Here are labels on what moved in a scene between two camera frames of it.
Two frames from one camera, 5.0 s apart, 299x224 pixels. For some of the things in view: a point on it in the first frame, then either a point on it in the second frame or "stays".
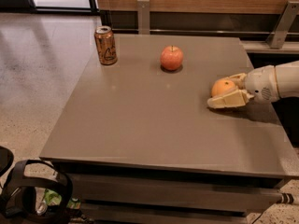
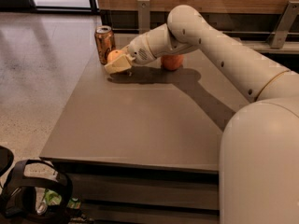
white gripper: x=260 y=85 to x=139 y=50
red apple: x=171 y=57 stays
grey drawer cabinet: x=121 y=190 stays
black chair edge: x=7 y=160 stays
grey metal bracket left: x=144 y=16 stays
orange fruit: x=223 y=87 to x=114 y=54
